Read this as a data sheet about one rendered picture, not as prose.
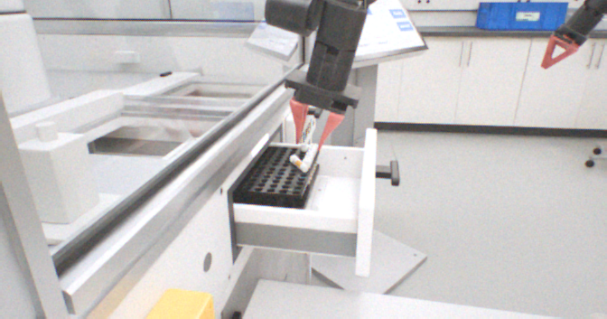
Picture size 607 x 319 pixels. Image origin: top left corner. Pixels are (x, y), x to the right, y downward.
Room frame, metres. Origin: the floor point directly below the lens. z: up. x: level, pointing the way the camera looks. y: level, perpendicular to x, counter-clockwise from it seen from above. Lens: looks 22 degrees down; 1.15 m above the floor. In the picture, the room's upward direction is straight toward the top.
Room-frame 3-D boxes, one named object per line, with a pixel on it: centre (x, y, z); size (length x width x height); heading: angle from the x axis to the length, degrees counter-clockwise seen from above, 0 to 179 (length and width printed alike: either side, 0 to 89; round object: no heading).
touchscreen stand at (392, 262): (1.50, -0.23, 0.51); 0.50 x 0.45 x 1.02; 44
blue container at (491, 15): (3.54, -1.85, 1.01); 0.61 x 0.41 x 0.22; 83
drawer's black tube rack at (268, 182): (0.57, 0.10, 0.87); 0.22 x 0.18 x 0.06; 80
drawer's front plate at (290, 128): (0.87, 0.01, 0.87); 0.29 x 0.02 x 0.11; 170
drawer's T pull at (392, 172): (0.53, -0.12, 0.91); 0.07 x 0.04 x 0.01; 170
